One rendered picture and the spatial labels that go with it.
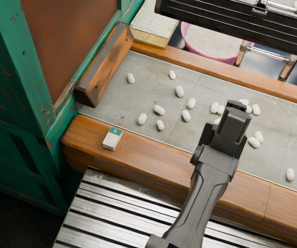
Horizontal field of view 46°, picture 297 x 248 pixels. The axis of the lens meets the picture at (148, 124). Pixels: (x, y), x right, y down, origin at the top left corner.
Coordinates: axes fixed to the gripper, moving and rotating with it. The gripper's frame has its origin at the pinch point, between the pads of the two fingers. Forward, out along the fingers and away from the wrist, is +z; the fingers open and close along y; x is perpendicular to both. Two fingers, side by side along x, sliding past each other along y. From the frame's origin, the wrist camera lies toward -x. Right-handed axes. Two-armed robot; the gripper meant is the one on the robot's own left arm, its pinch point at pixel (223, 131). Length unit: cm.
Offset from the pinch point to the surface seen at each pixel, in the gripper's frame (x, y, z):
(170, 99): 0.7, 18.3, 17.3
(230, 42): -20.2, 7.0, 43.0
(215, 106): -2.0, 4.1, 17.2
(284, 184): 10.2, -20.7, 6.1
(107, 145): 13.3, 28.2, -4.5
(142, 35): -14.4, 35.7, 29.6
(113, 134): 10.9, 28.1, -1.7
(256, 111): -3.9, -8.0, 19.8
